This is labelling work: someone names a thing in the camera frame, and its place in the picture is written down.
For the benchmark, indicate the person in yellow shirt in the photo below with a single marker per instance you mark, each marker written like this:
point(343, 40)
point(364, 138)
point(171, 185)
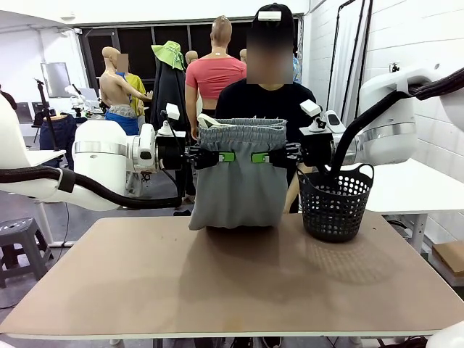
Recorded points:
point(136, 90)

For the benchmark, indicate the black coat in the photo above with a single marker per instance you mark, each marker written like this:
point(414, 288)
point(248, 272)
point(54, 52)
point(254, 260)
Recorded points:
point(166, 94)

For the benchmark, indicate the black cap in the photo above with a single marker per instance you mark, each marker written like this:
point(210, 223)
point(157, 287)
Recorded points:
point(288, 18)

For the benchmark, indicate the grey framed board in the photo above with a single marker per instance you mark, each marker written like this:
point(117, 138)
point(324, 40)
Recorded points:
point(55, 79)

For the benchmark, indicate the black backdrop stand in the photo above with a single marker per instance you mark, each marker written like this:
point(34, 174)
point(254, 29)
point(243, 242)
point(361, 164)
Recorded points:
point(359, 43)

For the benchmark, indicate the dark blue jeans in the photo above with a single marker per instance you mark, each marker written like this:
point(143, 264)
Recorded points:
point(58, 137)

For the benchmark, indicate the small wall camera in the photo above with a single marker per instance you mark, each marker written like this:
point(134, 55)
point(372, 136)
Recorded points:
point(394, 67)

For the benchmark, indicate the beige mannequin head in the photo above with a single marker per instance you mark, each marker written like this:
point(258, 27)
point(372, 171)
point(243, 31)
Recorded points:
point(191, 57)

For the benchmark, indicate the white side table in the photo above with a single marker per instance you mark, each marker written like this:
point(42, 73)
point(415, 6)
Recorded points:
point(409, 192)

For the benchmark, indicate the person in black shirt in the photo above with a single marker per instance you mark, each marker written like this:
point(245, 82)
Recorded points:
point(253, 101)

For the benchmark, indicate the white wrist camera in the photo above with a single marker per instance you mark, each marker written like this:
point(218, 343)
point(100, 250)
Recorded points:
point(310, 107)
point(173, 111)

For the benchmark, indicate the white head-mounted camera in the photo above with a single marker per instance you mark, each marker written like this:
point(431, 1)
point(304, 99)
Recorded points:
point(270, 15)

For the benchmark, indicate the red crop top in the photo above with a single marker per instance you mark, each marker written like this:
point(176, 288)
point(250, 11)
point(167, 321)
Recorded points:
point(214, 76)

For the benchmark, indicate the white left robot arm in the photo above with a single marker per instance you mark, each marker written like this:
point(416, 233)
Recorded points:
point(98, 145)

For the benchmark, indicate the blue and grey shorts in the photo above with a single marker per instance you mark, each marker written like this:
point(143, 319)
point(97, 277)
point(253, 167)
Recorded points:
point(121, 117)

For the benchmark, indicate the white curtain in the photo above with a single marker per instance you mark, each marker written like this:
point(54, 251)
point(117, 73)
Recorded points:
point(344, 61)

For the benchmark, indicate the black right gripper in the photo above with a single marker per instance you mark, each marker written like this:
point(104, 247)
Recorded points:
point(316, 148)

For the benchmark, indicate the grey training pants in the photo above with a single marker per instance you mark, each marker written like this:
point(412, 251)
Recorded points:
point(235, 195)

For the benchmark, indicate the colourful patterned shirt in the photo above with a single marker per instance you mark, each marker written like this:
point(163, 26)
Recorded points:
point(297, 69)

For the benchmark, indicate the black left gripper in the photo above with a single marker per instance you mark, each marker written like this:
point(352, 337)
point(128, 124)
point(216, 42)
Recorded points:
point(170, 154)

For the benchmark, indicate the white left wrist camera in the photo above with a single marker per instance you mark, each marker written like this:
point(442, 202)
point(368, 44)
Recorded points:
point(173, 111)

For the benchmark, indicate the dark grey perforated plastic basket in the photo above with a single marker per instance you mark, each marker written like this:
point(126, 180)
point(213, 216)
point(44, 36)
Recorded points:
point(333, 210)

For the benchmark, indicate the bare-chested beige mannequin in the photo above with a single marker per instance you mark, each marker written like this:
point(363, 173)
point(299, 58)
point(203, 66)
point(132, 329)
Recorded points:
point(112, 87)

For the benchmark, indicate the green bucket hat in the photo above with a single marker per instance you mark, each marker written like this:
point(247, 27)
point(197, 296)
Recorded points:
point(168, 54)

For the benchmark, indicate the brown cardboard box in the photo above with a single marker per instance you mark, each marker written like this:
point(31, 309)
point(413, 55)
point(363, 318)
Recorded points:
point(449, 261)

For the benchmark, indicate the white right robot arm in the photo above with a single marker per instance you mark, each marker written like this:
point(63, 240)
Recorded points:
point(388, 123)

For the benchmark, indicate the white rounded robot base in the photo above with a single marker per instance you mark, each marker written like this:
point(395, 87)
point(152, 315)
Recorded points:
point(447, 337)

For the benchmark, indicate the black tripod stand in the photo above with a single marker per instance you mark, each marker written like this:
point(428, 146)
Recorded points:
point(45, 108)

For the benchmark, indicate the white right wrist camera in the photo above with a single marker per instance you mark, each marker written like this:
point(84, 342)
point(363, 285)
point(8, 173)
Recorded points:
point(310, 107)

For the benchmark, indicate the mannequin wearing red top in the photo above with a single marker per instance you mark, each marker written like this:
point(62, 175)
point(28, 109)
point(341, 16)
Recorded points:
point(217, 40)

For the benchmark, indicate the grey plastic stool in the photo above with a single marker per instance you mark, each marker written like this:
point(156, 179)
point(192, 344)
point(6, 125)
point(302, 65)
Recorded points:
point(21, 246)

